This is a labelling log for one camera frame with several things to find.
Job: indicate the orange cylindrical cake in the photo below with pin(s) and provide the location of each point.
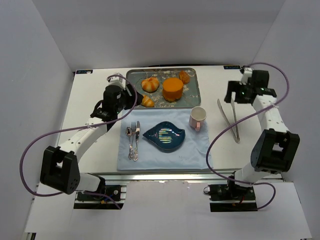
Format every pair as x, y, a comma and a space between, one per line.
172, 89

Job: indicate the light blue cloth mat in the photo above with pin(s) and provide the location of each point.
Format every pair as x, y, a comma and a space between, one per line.
191, 155

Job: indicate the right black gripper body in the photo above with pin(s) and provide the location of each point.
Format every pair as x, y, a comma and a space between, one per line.
230, 89

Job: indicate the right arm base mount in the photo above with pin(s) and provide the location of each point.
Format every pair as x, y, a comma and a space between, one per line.
226, 199

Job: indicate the dark blue leaf plate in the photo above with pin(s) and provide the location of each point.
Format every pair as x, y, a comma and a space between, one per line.
166, 136

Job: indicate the pink mug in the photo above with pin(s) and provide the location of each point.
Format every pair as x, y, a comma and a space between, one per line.
197, 117

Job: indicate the silver spoon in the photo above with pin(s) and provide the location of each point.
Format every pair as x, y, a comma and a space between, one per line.
129, 134

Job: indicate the floral metal tray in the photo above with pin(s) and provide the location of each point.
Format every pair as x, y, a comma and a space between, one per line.
191, 93

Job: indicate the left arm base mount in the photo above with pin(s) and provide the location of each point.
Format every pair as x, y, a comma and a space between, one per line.
111, 197

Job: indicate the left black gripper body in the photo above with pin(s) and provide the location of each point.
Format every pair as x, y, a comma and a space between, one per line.
135, 99

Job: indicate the round striped bread bun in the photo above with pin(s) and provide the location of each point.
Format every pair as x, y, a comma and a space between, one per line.
150, 84

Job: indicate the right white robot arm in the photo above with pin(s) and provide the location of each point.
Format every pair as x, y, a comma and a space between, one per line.
276, 147

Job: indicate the striped croissant bread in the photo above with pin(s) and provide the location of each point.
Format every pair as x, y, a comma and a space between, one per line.
147, 102

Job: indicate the small brown pastry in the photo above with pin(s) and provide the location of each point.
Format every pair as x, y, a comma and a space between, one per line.
184, 77

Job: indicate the silver table knife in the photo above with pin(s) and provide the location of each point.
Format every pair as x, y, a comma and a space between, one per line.
137, 134

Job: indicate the silver fork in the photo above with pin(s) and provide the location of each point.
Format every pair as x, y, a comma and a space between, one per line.
133, 128

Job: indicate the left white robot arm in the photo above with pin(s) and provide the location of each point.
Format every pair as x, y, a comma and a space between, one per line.
60, 165

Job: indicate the aluminium frame rail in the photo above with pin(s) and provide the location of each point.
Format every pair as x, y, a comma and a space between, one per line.
153, 176

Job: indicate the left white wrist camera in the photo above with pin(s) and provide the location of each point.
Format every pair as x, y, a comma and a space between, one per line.
116, 80

